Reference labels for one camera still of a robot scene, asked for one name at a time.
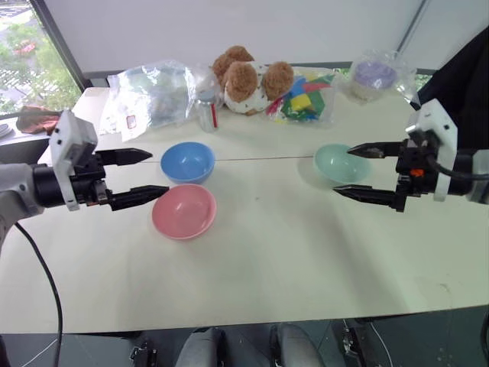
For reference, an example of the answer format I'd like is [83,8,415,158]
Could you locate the brown and white plush toy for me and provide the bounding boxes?
[210,45,296,117]

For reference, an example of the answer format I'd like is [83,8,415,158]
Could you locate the bag of colourful blocks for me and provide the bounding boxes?
[266,71,338,126]

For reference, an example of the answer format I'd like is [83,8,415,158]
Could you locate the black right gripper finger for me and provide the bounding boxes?
[332,184,398,209]
[346,141,403,160]

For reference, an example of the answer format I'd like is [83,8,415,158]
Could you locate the black bracket under table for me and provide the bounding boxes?
[331,317,370,367]
[128,339,158,367]

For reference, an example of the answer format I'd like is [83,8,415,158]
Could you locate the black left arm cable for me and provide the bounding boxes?
[14,221,64,367]

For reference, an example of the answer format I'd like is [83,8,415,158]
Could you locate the black fabric drape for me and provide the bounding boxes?
[409,25,489,154]

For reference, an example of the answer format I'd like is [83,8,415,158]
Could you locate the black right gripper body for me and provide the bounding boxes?
[394,130,441,212]

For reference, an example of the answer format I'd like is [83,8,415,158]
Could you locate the bag with purple container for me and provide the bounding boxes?
[341,49,416,105]

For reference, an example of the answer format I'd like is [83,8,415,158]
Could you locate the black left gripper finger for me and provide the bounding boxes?
[95,148,154,167]
[107,185,170,213]

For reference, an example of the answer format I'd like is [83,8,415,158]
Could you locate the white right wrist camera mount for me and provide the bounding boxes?
[404,98,458,202]

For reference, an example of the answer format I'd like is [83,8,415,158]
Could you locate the blue plastic bowl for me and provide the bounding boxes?
[160,141,216,185]

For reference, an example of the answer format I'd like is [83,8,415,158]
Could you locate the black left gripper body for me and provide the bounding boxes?
[70,151,115,209]

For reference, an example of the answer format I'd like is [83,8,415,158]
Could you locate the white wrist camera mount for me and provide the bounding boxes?
[48,109,99,212]
[404,98,458,202]

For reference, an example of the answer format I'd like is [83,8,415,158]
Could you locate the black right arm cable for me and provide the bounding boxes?
[419,132,483,181]

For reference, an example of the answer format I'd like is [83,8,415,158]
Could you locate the light green plastic bowl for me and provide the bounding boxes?
[313,143,373,184]

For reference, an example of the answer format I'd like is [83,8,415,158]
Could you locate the grey rounded robot leg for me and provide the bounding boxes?
[274,323,326,367]
[174,326,227,367]

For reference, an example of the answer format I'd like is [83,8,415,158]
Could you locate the brown crumpled cloth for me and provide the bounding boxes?
[16,105,63,135]

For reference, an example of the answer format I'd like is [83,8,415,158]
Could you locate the pink plastic bowl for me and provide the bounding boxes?
[151,183,218,242]

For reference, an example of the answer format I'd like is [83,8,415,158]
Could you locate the thin white floor cable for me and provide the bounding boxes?
[365,324,394,367]

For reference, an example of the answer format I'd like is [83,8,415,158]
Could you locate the dark window frame post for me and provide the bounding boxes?
[29,0,86,93]

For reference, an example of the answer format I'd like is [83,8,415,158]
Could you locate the silver drink can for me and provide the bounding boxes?
[196,97,222,134]

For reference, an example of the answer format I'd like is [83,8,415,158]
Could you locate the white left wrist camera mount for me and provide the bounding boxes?
[48,109,99,212]

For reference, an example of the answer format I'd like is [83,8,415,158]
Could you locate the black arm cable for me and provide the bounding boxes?
[14,221,64,367]
[419,132,483,181]

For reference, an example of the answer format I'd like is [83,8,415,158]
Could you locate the clear plastic bag with papers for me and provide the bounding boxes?
[98,59,202,143]

